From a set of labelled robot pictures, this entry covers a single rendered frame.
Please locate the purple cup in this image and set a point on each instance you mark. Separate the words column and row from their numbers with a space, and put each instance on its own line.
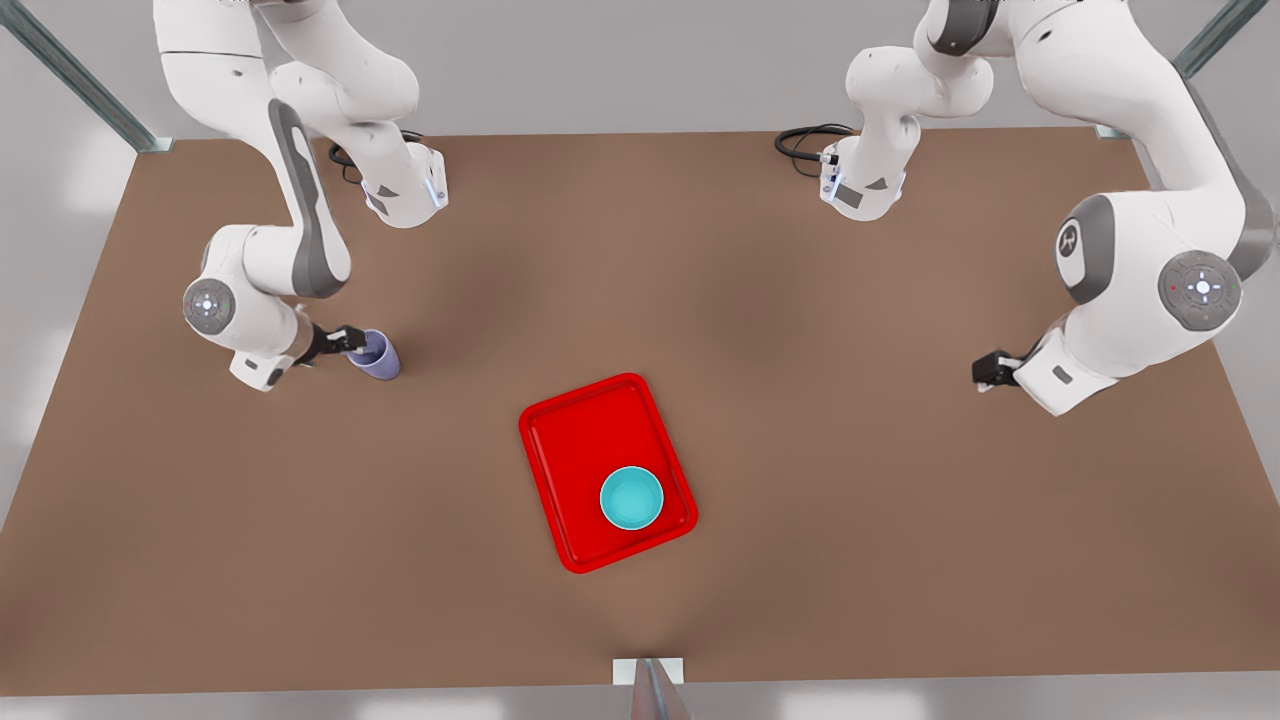
column 377, row 356

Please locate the teal bowl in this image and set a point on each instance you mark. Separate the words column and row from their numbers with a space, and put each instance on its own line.
column 631, row 498

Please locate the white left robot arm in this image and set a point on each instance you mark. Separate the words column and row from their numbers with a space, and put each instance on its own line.
column 1130, row 230

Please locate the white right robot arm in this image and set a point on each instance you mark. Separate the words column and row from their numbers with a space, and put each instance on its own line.
column 300, row 200

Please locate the red tray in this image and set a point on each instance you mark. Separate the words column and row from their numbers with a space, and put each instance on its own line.
column 606, row 472

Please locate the silver frame post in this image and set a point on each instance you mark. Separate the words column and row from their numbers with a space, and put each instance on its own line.
column 1200, row 50
column 80, row 75
column 652, row 690

